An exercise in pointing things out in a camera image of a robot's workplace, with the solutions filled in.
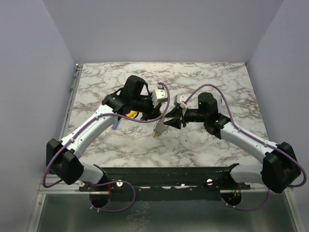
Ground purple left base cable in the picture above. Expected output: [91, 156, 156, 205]
[89, 181, 136, 213]

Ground clear plastic box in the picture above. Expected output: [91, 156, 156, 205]
[217, 97, 224, 106]

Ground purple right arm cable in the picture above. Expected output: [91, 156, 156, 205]
[183, 84, 307, 188]

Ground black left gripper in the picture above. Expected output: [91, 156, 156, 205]
[132, 93, 163, 122]

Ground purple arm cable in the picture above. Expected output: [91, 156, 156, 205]
[42, 82, 169, 189]
[183, 84, 307, 188]

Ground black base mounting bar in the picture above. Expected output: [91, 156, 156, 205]
[79, 164, 250, 202]

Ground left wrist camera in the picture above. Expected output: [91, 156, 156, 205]
[151, 88, 168, 107]

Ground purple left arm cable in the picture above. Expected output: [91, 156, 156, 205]
[42, 82, 169, 189]

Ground blue red screwdriver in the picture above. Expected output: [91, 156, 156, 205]
[112, 121, 120, 130]

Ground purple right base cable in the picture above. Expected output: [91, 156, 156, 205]
[225, 188, 270, 210]

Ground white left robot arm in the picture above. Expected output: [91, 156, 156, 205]
[42, 75, 170, 191]

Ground aluminium table edge rail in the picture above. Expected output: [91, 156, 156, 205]
[27, 64, 84, 232]

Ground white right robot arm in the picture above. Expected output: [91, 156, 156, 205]
[164, 92, 301, 193]

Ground yellow handled tool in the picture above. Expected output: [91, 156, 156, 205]
[126, 111, 138, 117]

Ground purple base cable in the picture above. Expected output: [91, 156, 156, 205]
[225, 188, 270, 210]
[89, 181, 136, 213]

